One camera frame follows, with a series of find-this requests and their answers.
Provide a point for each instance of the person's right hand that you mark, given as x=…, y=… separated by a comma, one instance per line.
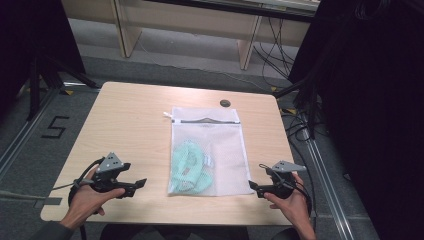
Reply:
x=295, y=206

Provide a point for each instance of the white mesh laundry bag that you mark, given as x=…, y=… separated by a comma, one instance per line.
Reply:
x=226, y=156

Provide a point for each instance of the mint green garment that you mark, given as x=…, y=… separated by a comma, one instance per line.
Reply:
x=188, y=166

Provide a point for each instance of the black curtain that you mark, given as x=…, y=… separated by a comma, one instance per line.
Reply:
x=33, y=33
x=373, y=100

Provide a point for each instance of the dark round table grommet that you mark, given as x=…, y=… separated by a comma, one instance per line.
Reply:
x=225, y=103

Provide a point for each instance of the person's left hand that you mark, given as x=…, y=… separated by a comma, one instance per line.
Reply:
x=83, y=201

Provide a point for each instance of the black metal stand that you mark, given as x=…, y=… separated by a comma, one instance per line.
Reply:
x=311, y=106
x=35, y=86

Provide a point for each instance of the metal floor rail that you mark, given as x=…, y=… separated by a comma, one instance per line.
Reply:
x=20, y=140
x=328, y=186

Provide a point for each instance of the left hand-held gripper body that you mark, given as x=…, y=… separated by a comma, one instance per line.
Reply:
x=108, y=165

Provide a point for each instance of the grey tape strip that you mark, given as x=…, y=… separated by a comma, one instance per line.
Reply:
x=48, y=201

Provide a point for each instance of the person's dark trousers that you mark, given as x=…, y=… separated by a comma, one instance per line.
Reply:
x=173, y=233

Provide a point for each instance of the yellow black floor marker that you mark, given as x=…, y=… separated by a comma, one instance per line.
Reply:
x=275, y=89
x=68, y=92
x=290, y=110

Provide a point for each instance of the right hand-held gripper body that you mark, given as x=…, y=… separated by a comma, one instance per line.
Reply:
x=283, y=186

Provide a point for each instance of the light wooden desk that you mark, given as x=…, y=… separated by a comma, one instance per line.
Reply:
x=186, y=20

